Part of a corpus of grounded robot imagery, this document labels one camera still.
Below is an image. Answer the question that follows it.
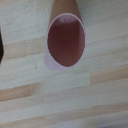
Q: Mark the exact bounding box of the pink cup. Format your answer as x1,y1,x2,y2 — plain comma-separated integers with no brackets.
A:
43,0,87,72

